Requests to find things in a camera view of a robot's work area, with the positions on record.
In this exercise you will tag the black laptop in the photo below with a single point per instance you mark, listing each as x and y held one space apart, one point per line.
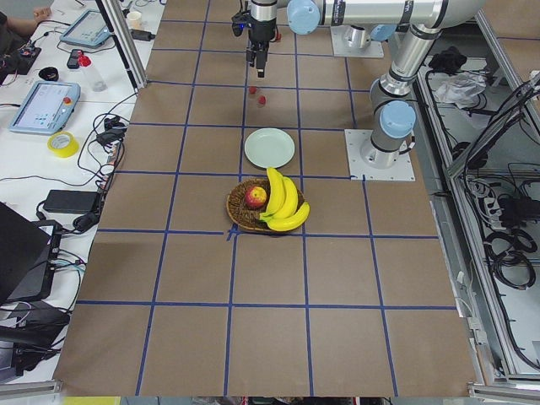
28 250

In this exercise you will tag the blue teach pendant near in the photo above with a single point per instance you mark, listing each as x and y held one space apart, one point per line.
46 108

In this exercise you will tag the light green plate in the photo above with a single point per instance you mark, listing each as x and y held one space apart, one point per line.
269 147

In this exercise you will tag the black phone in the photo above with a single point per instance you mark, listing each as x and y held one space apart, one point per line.
72 62

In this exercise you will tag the aluminium frame post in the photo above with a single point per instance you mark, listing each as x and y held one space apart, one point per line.
115 21

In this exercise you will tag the white paper cup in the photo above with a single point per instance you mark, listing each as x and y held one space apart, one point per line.
134 20

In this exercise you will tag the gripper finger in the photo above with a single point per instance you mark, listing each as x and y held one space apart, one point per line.
261 61
251 56

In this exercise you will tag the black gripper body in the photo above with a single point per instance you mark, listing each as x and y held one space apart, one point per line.
261 30

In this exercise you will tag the blue teach pendant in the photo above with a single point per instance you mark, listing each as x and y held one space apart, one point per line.
46 108
88 30

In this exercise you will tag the red capped clear bottle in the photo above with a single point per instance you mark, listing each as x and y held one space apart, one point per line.
96 82

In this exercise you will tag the yellow banana bunch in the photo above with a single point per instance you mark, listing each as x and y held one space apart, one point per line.
283 213

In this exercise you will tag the red apple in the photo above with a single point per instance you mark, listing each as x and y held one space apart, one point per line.
255 197

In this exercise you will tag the blue teach pendant far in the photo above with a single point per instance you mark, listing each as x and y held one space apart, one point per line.
88 30

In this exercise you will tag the yellow tape roll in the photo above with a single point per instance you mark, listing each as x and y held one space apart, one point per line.
63 144

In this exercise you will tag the black power adapter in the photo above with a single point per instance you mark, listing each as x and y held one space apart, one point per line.
69 201

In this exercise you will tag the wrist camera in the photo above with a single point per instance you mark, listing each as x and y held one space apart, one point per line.
240 22

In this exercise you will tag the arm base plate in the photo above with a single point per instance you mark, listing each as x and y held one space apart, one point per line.
367 163
341 49

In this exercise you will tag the brown wicker basket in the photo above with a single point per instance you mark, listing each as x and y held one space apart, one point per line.
241 214

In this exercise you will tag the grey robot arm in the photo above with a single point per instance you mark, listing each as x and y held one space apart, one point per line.
425 21
361 36

